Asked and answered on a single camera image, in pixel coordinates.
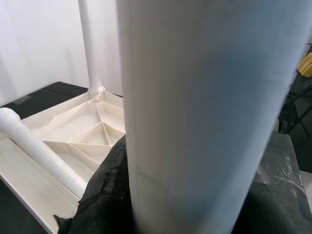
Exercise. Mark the white plastic table leg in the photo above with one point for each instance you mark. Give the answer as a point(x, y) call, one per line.
point(36, 146)
point(91, 48)
point(207, 109)

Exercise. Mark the white plastic table top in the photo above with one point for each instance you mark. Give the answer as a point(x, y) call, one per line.
point(85, 126)

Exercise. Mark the black metal stand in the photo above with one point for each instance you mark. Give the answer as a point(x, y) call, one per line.
point(295, 104)

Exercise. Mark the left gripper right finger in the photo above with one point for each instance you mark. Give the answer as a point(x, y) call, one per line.
point(275, 207)

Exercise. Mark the yellow block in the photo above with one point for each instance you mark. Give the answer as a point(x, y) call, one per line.
point(306, 64)

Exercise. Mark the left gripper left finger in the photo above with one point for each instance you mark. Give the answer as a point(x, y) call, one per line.
point(107, 195)

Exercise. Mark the black tablecloth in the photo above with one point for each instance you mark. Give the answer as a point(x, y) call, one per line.
point(48, 95)

